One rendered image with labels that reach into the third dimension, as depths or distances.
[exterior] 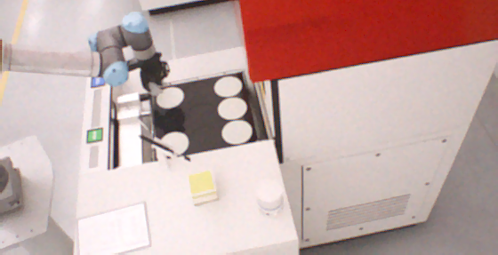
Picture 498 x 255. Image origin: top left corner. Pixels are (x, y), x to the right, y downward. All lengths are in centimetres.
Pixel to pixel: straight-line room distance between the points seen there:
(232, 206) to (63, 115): 199
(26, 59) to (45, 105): 195
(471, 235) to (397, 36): 142
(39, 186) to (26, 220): 14
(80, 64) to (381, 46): 83
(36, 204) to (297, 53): 103
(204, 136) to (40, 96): 197
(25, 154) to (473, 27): 157
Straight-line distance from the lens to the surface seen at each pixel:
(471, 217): 253
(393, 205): 208
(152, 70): 161
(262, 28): 112
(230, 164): 140
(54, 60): 136
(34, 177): 180
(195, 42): 331
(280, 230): 128
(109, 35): 149
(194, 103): 167
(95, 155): 156
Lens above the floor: 212
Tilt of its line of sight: 50 degrees down
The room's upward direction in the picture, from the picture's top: 9 degrees counter-clockwise
